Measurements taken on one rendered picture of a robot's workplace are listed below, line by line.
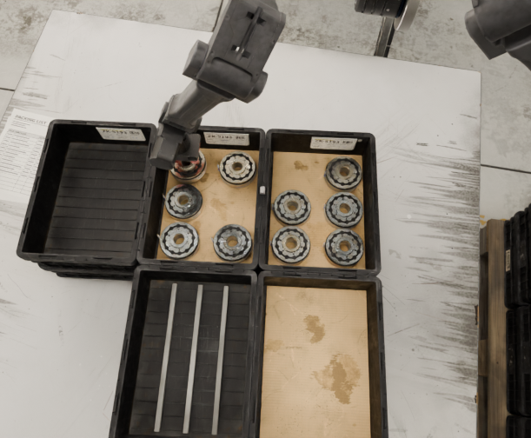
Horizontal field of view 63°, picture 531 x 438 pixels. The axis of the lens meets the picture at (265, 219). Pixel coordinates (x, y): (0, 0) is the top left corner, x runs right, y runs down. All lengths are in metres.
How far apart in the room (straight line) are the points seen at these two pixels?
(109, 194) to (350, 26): 1.89
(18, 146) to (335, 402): 1.26
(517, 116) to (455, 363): 1.66
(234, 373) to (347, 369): 0.28
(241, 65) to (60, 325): 0.99
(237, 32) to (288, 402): 0.84
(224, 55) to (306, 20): 2.18
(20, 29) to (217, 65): 2.49
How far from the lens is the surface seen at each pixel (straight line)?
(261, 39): 0.62
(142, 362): 1.17
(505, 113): 2.69
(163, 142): 1.02
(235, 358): 1.14
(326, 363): 1.14
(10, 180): 1.62
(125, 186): 1.31
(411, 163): 1.50
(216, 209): 1.23
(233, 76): 0.63
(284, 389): 1.13
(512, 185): 2.49
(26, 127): 1.69
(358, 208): 1.22
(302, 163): 1.28
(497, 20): 0.62
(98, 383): 1.34
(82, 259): 1.16
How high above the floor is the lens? 1.96
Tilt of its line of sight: 70 degrees down
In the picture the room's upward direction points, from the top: straight up
